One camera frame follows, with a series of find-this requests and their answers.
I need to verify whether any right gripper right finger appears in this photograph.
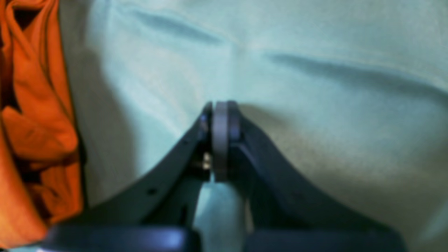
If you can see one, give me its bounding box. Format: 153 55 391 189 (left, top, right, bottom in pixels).
212 101 393 233

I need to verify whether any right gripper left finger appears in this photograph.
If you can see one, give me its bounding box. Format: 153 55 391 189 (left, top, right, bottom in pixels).
57 102 213 228

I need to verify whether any orange T-shirt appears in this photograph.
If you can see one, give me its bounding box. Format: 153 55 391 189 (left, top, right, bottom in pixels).
1 0 83 249

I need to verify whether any green table cloth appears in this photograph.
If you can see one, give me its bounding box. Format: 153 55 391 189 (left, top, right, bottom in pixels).
7 0 448 252

